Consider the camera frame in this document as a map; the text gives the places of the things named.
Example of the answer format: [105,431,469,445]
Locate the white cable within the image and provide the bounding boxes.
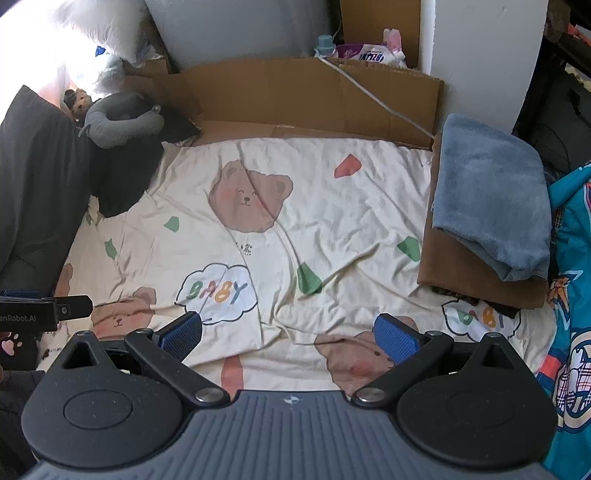
[316,55,437,139]

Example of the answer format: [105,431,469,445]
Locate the small brown teddy bear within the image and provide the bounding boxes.
[64,88,95,125]

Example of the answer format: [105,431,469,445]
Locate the black bag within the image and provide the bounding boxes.
[526,122,575,174]

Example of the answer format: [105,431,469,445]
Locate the light blue plush toy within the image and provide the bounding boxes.
[95,53,125,93]

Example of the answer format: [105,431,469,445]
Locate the flat brown cardboard sheet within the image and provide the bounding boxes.
[122,58,445,151]

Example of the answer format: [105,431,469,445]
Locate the folded brown garment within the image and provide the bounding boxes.
[417,226,550,310]

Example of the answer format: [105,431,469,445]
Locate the white pillow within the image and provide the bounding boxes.
[55,0,151,65]

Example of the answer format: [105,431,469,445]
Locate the cream bear print bed sheet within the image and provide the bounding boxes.
[37,136,559,398]

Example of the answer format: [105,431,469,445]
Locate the light blue denim jeans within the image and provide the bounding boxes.
[431,113,552,282]

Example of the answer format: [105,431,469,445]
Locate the purple wet wipes packet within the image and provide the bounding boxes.
[332,42,408,69]

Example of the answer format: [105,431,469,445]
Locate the black garment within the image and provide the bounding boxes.
[90,111,201,217]

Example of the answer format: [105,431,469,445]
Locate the cardboard box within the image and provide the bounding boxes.
[339,0,422,70]

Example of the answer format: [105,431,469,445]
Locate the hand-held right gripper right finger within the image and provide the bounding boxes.
[353,313,522,408]

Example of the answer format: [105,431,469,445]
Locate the teal patterned blanket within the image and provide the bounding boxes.
[542,161,591,480]

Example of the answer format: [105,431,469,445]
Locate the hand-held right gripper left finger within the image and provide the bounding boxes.
[62,310,232,408]

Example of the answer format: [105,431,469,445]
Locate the grey puffy jacket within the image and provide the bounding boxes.
[78,91,166,149]

